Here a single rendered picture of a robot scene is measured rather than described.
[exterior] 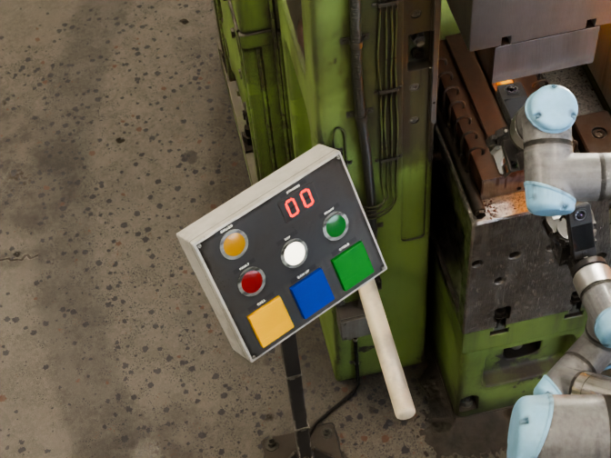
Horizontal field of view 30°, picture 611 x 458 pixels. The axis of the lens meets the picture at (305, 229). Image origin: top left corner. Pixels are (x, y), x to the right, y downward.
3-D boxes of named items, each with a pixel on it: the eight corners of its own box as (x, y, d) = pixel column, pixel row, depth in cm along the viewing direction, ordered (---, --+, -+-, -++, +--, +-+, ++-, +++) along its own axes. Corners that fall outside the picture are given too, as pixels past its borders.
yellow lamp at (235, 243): (249, 254, 210) (246, 241, 206) (225, 260, 210) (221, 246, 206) (245, 242, 212) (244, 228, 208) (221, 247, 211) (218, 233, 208)
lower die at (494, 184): (570, 180, 244) (575, 154, 237) (480, 199, 243) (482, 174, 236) (506, 45, 269) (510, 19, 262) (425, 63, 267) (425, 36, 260)
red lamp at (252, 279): (266, 292, 214) (264, 279, 210) (242, 297, 213) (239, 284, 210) (263, 278, 216) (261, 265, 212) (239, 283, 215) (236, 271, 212)
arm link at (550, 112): (530, 134, 172) (528, 79, 173) (515, 151, 182) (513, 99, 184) (582, 134, 172) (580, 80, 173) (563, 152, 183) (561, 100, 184)
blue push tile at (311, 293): (335, 299, 223) (321, 268, 219) (305, 319, 220) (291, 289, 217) (330, 296, 224) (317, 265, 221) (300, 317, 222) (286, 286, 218)
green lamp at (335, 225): (349, 236, 220) (348, 223, 217) (325, 241, 220) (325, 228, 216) (345, 224, 222) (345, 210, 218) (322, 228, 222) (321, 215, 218)
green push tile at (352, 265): (375, 271, 226) (362, 240, 222) (346, 292, 223) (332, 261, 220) (370, 269, 227) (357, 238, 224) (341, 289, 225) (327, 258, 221)
